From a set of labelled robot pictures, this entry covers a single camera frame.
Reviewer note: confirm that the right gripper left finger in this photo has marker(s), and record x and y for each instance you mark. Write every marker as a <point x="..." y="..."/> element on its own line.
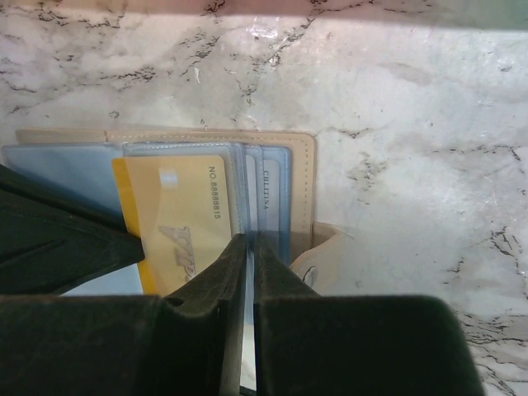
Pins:
<point x="185" y="343"/>

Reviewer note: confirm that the gold card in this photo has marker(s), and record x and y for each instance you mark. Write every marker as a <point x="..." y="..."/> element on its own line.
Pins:
<point x="179" y="208"/>

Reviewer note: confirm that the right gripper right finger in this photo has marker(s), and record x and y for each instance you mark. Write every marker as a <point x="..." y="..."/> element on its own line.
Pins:
<point x="307" y="344"/>

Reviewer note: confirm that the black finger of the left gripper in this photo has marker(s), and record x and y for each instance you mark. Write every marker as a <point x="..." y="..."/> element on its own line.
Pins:
<point x="51" y="244"/>

